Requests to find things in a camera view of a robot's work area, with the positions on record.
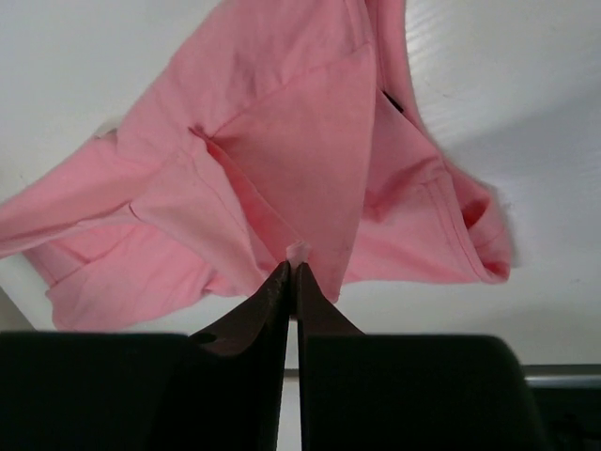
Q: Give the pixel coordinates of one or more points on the light pink t shirt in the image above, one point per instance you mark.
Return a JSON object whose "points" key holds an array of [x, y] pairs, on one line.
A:
{"points": [[279, 130]]}

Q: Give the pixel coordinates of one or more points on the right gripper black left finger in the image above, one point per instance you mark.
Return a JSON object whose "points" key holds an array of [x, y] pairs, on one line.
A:
{"points": [[217, 389]]}

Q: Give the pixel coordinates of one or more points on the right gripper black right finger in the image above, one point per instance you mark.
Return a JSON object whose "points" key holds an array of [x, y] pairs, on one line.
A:
{"points": [[406, 391]]}

